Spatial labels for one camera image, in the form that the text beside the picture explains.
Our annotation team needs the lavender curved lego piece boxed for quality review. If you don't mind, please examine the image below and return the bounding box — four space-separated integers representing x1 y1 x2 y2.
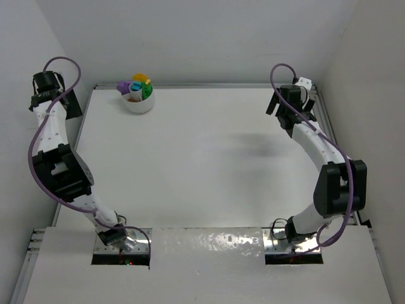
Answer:
116 80 133 95

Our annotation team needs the cyan lego brick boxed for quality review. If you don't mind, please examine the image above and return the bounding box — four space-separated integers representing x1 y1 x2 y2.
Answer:
130 81 142 92

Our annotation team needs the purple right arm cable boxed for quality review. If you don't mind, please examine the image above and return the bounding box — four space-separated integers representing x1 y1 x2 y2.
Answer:
269 63 354 254

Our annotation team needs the green lego brick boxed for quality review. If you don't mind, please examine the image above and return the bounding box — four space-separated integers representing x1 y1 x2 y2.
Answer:
141 79 153 100

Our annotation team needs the metal base plate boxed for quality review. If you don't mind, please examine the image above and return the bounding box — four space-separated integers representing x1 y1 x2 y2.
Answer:
262 226 318 256
93 230 150 255

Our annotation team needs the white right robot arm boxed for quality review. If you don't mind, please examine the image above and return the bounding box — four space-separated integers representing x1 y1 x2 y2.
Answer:
266 84 367 243

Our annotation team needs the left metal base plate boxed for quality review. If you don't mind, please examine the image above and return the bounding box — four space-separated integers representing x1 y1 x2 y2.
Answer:
93 230 150 255

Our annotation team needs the yellow curved lego brick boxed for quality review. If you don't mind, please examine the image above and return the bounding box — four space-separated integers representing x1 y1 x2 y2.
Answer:
132 73 148 82

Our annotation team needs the aluminium frame rail back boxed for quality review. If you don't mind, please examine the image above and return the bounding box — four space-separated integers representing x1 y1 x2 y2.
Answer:
94 83 272 90

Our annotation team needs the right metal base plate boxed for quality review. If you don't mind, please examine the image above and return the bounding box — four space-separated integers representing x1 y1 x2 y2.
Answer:
262 226 318 256

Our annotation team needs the aluminium frame rail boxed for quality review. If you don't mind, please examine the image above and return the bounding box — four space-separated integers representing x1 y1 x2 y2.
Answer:
307 84 371 226
94 83 272 90

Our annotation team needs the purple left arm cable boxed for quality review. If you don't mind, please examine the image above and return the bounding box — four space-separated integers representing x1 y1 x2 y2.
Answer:
27 56 151 254

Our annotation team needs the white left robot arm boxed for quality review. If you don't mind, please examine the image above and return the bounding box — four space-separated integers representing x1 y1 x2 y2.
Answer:
29 71 128 248

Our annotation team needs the aluminium frame rail right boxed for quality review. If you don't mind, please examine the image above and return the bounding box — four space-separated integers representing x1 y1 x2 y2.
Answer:
307 84 371 226

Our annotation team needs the white round divided container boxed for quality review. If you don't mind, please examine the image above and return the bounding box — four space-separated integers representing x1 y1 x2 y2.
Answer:
121 90 155 114

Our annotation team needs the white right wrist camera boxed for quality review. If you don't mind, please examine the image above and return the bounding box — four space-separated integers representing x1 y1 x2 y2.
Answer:
294 77 313 93

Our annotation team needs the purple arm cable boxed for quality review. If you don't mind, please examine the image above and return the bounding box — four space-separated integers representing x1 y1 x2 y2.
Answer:
27 56 151 254
269 63 354 254

